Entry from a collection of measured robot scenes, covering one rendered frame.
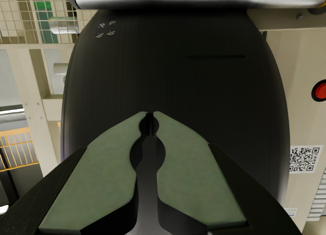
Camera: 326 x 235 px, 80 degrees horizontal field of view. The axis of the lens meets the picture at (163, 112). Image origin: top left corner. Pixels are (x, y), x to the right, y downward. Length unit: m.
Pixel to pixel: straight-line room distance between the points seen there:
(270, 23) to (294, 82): 0.13
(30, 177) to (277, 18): 11.28
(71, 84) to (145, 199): 0.16
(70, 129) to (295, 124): 0.42
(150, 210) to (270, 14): 0.43
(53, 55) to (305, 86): 9.14
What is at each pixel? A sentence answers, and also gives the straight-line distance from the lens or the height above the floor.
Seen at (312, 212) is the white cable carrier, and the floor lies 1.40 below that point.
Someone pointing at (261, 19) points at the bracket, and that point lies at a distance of 0.53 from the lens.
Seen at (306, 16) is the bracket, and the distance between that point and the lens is 0.41.
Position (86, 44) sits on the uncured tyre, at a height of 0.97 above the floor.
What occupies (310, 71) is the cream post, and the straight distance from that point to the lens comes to 0.47.
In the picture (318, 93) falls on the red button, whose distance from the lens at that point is 0.49.
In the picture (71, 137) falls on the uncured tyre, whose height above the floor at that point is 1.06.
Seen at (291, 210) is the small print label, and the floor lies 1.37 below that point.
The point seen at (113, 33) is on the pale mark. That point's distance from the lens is 0.27.
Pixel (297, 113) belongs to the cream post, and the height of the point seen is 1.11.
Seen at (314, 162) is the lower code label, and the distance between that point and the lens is 0.57.
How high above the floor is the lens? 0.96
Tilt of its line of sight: 22 degrees up
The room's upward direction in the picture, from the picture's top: 179 degrees clockwise
